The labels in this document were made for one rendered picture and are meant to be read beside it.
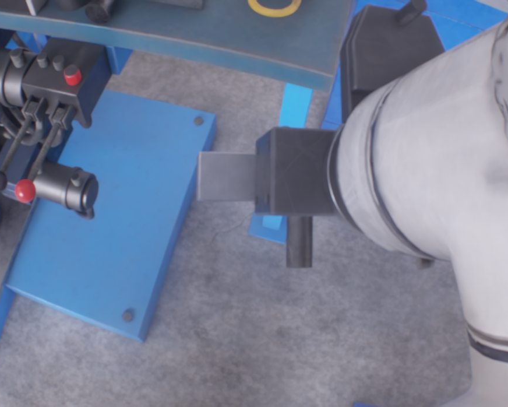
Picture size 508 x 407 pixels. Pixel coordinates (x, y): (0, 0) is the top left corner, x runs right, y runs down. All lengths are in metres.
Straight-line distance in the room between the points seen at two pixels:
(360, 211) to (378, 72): 0.08
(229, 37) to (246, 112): 1.22
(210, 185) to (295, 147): 0.07
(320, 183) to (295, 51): 0.52
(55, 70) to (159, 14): 0.20
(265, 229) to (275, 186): 1.49
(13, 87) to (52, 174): 0.46
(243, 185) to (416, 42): 0.14
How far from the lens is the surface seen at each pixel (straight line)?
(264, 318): 1.69
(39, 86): 0.87
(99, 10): 0.83
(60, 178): 1.33
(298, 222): 0.29
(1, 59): 0.97
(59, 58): 0.87
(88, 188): 1.31
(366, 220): 0.23
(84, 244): 1.69
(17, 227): 1.77
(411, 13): 0.27
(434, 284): 1.86
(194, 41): 0.80
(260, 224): 1.78
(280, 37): 0.81
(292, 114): 1.18
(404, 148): 0.18
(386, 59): 0.27
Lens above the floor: 1.65
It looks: 64 degrees down
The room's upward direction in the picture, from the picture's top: 9 degrees clockwise
